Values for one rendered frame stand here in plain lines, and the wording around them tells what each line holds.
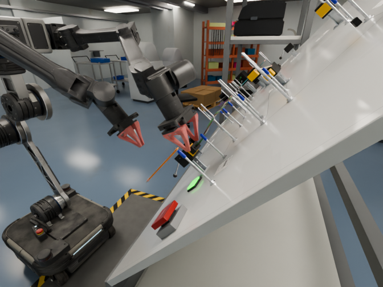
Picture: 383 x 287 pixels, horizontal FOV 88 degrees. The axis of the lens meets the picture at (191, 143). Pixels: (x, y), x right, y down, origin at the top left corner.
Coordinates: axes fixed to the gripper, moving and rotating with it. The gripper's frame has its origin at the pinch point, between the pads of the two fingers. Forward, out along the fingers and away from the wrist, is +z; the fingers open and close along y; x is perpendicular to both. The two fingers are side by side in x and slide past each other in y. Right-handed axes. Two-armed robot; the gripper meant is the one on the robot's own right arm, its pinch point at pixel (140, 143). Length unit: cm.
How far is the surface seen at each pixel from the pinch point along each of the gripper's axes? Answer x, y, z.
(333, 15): -57, 48, 6
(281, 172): -45, -21, 12
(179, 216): -21.7, -20.1, 15.7
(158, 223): -18.9, -23.1, 14.0
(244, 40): -18, 99, -10
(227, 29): -14, 98, -22
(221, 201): -34.6, -21.1, 14.1
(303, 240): -20, 11, 61
